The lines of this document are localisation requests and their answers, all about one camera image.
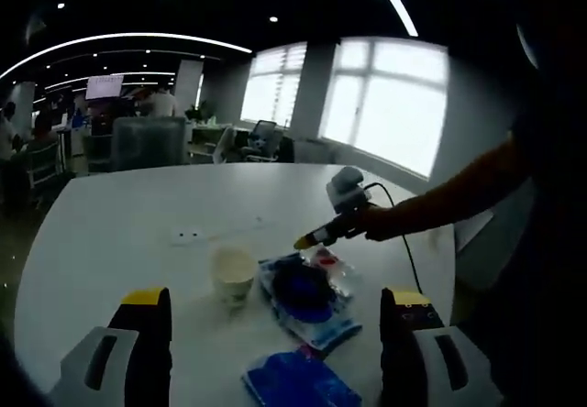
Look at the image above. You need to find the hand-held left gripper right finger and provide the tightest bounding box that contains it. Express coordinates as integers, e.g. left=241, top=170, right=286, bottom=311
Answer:
left=380, top=286, right=505, bottom=407

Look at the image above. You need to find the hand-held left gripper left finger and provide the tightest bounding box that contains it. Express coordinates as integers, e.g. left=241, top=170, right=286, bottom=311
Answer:
left=48, top=286, right=173, bottom=407

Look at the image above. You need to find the clear water bottle item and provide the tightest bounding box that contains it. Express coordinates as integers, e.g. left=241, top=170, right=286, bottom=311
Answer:
left=305, top=246, right=358, bottom=301

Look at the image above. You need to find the black cable item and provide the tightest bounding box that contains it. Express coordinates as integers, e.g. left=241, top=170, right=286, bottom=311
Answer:
left=272, top=259, right=336, bottom=312

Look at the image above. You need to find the wet wipes pack item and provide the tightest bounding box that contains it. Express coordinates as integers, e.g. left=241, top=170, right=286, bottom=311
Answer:
left=257, top=251, right=363, bottom=351

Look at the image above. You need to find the white paper cup item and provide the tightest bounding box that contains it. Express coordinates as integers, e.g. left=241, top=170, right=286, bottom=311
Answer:
left=209, top=244, right=258, bottom=305

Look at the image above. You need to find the blue tissue pack item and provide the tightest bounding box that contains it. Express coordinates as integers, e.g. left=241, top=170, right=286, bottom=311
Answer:
left=241, top=345, right=363, bottom=407

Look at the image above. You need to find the person's right hand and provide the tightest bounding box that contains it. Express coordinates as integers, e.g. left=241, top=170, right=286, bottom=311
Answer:
left=348, top=203, right=404, bottom=243

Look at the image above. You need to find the grey low cabinet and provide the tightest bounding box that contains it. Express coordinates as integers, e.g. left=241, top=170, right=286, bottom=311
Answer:
left=293, top=138, right=340, bottom=164

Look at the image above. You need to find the large bright window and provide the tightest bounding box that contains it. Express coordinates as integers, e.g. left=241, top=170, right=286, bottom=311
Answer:
left=320, top=38, right=449, bottom=179

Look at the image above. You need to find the black office chair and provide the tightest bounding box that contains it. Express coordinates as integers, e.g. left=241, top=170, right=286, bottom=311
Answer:
left=247, top=120, right=285, bottom=163

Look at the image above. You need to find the white table socket panel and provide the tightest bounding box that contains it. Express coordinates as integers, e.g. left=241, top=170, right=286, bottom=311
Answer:
left=167, top=216, right=279, bottom=248

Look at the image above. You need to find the white table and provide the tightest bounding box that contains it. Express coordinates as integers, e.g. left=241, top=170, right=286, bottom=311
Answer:
left=13, top=162, right=458, bottom=403

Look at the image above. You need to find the window with blinds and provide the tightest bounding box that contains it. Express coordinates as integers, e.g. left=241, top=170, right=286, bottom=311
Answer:
left=240, top=42, right=308, bottom=127

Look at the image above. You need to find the white office chair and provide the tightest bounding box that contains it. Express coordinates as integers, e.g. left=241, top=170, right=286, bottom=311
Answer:
left=201, top=126, right=235, bottom=164

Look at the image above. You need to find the green potted plant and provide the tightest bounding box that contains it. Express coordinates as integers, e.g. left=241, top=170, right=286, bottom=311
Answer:
left=184, top=100, right=216, bottom=122

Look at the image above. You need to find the grey mesh office chair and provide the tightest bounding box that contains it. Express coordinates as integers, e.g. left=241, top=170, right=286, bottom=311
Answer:
left=111, top=115, right=187, bottom=172

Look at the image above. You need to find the white slatted chair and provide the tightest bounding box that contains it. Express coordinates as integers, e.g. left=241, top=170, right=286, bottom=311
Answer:
left=27, top=143, right=65, bottom=188

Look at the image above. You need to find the long curved ceiling light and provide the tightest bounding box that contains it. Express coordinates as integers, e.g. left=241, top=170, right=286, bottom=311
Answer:
left=0, top=32, right=253, bottom=81

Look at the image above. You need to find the wall screen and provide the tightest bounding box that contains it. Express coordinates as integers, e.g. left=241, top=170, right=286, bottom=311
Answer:
left=85, top=75, right=124, bottom=101

